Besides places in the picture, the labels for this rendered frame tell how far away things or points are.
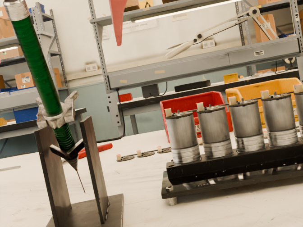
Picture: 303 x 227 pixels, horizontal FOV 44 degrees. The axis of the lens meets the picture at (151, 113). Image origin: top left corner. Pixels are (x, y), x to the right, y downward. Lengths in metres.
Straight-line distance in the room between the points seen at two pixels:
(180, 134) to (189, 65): 2.24
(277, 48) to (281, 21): 2.25
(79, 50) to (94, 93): 0.58
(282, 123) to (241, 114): 0.03
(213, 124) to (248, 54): 2.28
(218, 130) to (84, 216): 0.13
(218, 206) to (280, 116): 0.10
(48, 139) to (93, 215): 0.07
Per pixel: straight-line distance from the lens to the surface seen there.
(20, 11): 0.22
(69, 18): 4.96
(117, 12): 0.27
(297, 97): 0.34
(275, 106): 0.32
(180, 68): 2.55
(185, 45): 2.89
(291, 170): 0.30
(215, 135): 0.32
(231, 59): 2.57
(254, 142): 0.32
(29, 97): 2.78
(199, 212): 0.27
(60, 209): 0.29
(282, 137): 0.33
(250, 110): 0.32
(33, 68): 0.23
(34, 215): 0.35
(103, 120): 4.82
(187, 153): 0.32
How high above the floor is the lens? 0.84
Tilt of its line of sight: 4 degrees down
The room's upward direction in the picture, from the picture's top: 11 degrees counter-clockwise
